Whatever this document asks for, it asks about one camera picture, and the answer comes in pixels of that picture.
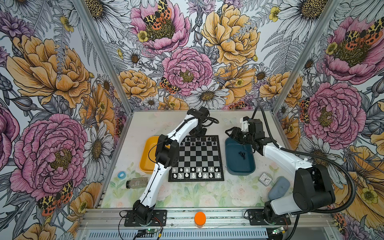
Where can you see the black white chessboard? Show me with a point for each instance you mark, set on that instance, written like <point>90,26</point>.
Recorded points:
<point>200,161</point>

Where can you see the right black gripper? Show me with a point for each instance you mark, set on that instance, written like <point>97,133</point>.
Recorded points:
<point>235,133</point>

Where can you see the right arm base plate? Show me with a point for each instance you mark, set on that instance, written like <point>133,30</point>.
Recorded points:
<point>259,217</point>

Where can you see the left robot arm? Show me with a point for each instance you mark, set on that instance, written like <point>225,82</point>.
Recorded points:
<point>167,155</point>

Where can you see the aluminium front rail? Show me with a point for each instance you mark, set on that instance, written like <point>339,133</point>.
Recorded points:
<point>184,218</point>

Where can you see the orange round button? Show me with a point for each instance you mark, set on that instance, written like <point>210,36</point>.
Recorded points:
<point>200,219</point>

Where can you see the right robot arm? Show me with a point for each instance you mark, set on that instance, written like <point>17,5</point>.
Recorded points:
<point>312,188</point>

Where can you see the grey blue oval object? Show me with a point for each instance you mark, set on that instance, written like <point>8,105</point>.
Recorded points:
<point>279,189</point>

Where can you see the white vented cable duct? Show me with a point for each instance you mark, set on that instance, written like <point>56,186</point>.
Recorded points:
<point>181,234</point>

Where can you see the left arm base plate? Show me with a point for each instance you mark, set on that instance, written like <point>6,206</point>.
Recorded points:
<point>157,218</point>

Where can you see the yellow plastic tray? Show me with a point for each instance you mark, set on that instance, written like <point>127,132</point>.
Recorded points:
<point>147,162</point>

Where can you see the small white square clock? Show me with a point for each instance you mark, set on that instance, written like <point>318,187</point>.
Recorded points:
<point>265,179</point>

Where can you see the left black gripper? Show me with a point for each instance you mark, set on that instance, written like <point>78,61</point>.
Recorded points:
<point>201,134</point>

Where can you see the teal plastic tray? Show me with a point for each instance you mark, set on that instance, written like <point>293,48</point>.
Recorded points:
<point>239,158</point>

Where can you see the grey rectangular object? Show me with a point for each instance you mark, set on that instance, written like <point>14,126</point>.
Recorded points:
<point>137,183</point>

